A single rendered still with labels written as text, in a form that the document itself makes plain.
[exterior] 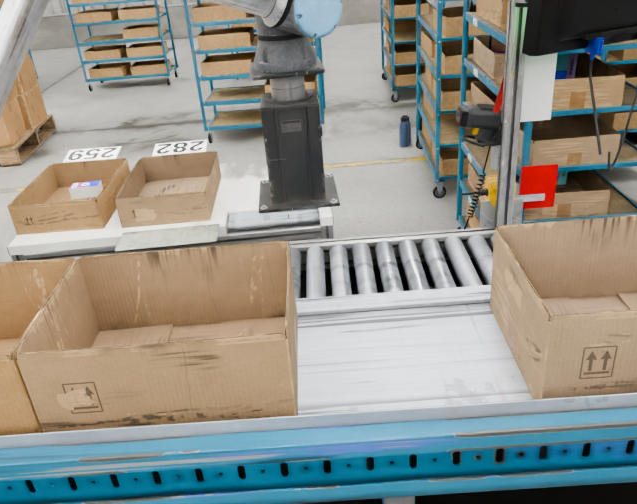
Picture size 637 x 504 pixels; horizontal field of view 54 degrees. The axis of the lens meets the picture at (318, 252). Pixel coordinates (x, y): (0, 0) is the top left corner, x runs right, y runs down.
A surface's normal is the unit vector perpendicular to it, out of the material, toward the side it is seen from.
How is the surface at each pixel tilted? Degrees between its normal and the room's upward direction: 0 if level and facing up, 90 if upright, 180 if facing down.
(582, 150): 91
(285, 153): 90
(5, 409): 90
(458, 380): 0
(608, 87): 91
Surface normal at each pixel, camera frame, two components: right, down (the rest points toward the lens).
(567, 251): 0.02, 0.47
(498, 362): -0.07, -0.88
